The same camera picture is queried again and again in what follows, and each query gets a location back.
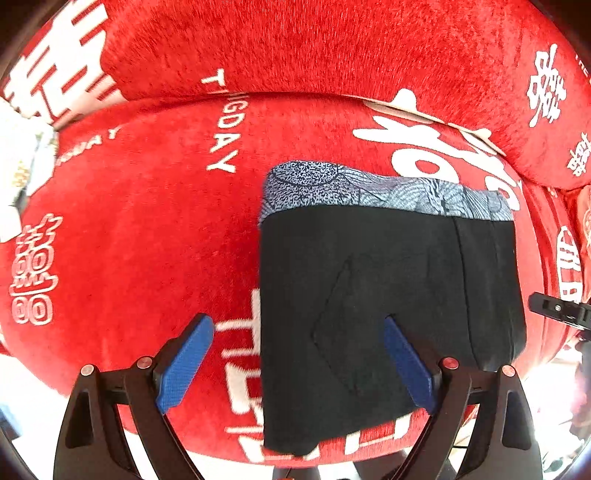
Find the red printed sofa seat cushion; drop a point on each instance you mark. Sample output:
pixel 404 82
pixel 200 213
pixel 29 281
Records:
pixel 138 240

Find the black pants with patterned waistband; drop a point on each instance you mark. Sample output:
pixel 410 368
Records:
pixel 383 286

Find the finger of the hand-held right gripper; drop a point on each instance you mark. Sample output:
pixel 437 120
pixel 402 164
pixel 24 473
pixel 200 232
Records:
pixel 561 310

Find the light blue printed cloth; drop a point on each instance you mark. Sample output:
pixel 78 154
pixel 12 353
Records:
pixel 23 166

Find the red printed sofa back cushion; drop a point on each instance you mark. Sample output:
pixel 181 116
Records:
pixel 323 46

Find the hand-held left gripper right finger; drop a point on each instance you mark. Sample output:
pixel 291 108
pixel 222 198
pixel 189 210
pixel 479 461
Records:
pixel 411 364

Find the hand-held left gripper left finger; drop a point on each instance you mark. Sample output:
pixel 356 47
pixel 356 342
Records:
pixel 184 362

